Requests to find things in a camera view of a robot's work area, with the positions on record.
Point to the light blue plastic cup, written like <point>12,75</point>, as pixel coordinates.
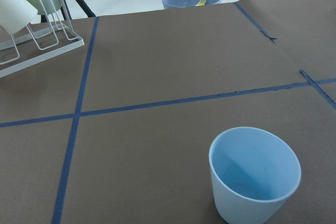
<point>253,173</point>

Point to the yellow fork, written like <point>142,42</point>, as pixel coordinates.
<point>201,3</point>

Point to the white cup on rack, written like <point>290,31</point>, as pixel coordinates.
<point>16,14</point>

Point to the white wire cup rack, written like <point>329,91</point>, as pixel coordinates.
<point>45,37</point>

